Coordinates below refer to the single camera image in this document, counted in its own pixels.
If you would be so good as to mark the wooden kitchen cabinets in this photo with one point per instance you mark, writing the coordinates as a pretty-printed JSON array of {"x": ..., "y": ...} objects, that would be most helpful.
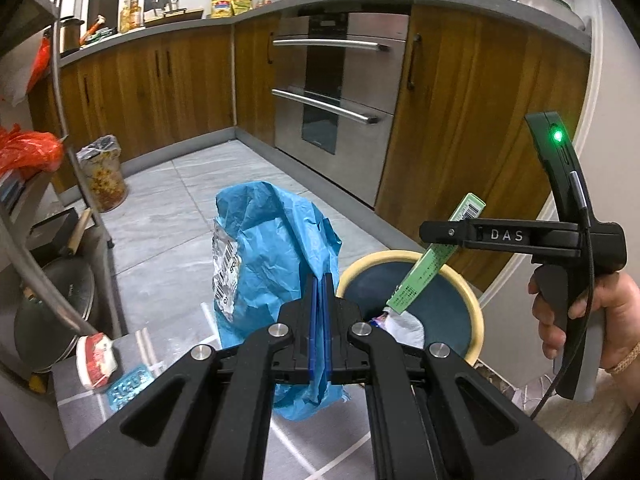
[{"x": 467, "y": 83}]

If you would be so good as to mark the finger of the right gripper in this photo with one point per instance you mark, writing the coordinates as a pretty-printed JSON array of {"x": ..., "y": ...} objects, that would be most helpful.
[{"x": 461, "y": 233}]

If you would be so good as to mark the yellow rimmed blue trash bin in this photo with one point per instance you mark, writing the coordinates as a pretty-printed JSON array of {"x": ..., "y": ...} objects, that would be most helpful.
[{"x": 447, "y": 308}]

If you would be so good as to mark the red plastic bag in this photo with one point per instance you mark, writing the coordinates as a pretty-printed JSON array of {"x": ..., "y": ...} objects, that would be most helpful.
[{"x": 27, "y": 151}]

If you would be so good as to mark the person's right hand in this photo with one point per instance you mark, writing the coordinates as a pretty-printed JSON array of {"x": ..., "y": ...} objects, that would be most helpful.
[{"x": 617, "y": 295}]

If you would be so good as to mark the black square pan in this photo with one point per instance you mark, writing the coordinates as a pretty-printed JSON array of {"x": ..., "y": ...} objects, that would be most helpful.
[{"x": 48, "y": 239}]

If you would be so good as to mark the printed snack bag on floor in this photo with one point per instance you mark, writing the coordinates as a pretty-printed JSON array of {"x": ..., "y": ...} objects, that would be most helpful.
[{"x": 100, "y": 164}]

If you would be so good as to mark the green cardboard box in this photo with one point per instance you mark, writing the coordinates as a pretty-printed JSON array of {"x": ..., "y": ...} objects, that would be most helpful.
[{"x": 436, "y": 255}]

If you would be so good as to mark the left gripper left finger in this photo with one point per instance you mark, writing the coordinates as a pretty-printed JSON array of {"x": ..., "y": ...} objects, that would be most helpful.
[{"x": 208, "y": 415}]

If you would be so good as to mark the white plastic bag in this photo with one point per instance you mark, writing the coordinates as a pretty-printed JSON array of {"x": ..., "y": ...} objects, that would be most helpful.
[{"x": 404, "y": 327}]

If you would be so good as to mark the stainless steel oven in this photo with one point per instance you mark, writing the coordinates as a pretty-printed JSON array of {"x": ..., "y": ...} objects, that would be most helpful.
[{"x": 335, "y": 94}]

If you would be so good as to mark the blue shipping bag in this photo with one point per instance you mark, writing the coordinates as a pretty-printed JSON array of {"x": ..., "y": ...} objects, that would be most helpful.
[{"x": 268, "y": 246}]

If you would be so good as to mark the yellow food package on counter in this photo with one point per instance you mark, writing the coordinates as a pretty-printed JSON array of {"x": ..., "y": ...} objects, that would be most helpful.
[{"x": 221, "y": 9}]

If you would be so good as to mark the stainless steel rack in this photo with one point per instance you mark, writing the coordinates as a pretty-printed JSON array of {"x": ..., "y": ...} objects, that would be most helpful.
[{"x": 91, "y": 245}]

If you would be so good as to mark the steel pot on counter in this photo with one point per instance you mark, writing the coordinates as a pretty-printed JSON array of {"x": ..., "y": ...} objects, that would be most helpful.
[{"x": 70, "y": 27}]

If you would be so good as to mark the yellow sponge under rack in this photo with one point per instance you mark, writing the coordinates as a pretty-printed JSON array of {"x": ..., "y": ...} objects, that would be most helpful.
[{"x": 38, "y": 384}]

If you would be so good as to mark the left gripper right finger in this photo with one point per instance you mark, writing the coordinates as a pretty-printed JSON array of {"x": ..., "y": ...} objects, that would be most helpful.
[{"x": 431, "y": 415}]

